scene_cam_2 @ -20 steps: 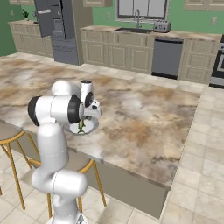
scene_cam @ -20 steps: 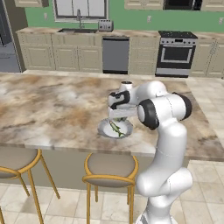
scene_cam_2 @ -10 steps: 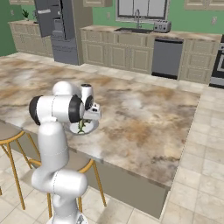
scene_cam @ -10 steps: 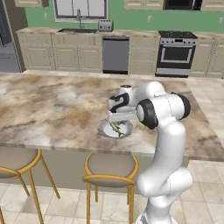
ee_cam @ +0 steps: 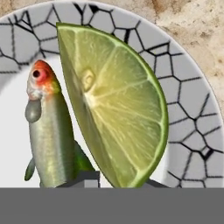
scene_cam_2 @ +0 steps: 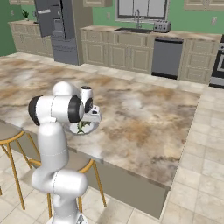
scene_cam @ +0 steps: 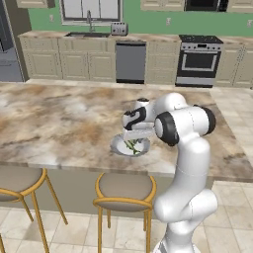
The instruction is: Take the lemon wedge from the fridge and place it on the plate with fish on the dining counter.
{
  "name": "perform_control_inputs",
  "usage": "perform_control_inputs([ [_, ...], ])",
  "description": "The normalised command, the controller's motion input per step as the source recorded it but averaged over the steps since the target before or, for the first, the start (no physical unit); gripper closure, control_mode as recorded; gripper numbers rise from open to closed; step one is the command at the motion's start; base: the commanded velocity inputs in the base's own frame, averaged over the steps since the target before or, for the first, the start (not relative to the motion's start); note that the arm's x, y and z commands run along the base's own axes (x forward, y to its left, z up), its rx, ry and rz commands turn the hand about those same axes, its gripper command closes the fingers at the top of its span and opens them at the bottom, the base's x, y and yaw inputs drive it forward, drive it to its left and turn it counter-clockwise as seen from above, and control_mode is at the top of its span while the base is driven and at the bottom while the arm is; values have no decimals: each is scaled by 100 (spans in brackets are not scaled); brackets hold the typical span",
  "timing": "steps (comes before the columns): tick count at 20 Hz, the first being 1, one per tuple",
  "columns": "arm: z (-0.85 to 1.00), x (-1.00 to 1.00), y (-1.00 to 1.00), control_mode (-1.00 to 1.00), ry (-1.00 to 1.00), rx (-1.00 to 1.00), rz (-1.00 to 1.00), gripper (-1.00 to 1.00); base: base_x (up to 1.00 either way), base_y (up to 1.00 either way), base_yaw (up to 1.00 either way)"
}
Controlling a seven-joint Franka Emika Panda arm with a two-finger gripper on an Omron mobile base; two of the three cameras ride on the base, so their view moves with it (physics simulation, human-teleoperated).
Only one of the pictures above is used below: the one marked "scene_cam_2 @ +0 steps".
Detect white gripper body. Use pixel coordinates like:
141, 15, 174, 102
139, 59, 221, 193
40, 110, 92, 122
81, 112, 102, 124

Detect white round plate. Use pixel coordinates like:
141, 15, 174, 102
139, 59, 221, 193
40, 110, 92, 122
67, 118, 99, 136

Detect green fish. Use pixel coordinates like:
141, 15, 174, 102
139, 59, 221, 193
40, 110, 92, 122
75, 121, 90, 135

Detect grey fridge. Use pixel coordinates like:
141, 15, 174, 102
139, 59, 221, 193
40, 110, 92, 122
50, 0, 81, 66

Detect beige fridge housing panel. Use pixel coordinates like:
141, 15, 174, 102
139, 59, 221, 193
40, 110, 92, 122
72, 0, 95, 67

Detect beige cupboards beside fridge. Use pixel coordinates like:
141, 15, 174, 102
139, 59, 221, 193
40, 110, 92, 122
8, 20, 55, 58

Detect grey fridge door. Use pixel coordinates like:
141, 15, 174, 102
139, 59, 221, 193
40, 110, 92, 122
33, 0, 64, 39

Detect grey seat stool, yellow legs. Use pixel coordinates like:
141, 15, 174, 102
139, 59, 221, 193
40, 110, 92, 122
27, 150, 108, 220
0, 120, 33, 211

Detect beige cupboards under sink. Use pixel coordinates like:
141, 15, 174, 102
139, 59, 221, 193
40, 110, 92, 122
80, 27, 156, 75

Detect grey dishwasher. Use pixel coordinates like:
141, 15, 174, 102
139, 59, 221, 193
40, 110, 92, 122
150, 37, 185, 81

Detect dark sink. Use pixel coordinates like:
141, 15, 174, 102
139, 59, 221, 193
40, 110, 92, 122
115, 26, 154, 34

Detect silver tap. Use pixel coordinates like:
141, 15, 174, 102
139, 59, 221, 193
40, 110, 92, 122
133, 9, 144, 30

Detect silver toaster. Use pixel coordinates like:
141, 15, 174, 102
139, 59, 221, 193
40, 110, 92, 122
153, 20, 172, 34

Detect window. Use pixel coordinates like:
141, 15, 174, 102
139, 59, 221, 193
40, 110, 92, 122
115, 0, 171, 24

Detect beige cupboards beside oven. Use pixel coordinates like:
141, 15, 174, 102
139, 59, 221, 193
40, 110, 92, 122
178, 37, 223, 85

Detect green potted plant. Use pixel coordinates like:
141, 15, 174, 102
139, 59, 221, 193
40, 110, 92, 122
21, 9, 31, 22

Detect black oven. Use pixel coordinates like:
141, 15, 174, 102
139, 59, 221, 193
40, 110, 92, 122
208, 41, 224, 89

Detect beige wall cupboard over fridge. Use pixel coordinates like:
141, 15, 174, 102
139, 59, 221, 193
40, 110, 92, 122
82, 0, 114, 8

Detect beige wall cupboards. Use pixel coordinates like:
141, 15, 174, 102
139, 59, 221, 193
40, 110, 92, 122
183, 0, 224, 11

